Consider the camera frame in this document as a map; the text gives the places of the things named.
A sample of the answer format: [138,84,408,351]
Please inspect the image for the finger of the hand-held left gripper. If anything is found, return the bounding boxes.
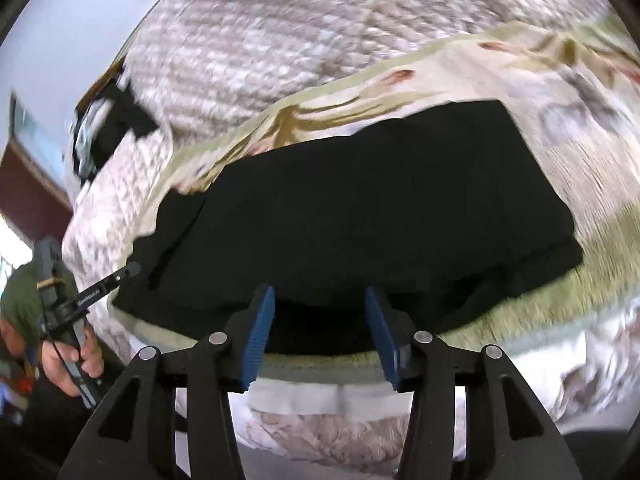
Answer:
[75,261,142,311]

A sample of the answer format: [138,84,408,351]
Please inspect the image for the black pants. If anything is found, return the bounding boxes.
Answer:
[112,100,585,356]

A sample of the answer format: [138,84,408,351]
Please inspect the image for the dark red cabinet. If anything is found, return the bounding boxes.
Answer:
[0,142,75,256]

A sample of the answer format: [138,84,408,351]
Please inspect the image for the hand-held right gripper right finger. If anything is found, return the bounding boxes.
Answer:
[364,287,583,480]

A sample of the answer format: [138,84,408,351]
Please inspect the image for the quilted floral bedspread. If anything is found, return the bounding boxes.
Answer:
[62,0,640,461]

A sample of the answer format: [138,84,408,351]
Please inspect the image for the person's left forearm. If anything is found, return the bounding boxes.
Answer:
[0,262,76,361]

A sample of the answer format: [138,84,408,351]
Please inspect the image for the floral plush blanket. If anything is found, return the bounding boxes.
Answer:
[112,15,640,391]

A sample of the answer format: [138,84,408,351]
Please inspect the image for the black cloth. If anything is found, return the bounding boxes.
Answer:
[72,80,160,181]

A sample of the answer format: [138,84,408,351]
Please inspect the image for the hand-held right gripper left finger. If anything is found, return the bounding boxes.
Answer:
[59,284,277,480]

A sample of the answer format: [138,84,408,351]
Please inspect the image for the grey-blue cloth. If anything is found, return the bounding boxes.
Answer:
[70,97,118,176]

